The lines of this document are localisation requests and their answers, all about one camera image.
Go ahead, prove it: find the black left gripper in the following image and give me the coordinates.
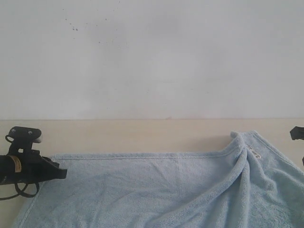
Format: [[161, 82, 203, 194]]
[[0, 152, 67, 184]]

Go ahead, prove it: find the light blue fleece towel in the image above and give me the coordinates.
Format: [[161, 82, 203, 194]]
[[13, 131, 304, 228]]

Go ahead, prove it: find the white barcode tag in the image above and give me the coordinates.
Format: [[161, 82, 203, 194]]
[[247, 145, 262, 159]]

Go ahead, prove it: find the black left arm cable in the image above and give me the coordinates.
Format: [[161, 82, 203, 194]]
[[0, 181, 40, 201]]

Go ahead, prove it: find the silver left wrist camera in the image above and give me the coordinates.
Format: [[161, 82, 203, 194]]
[[5, 126, 42, 155]]

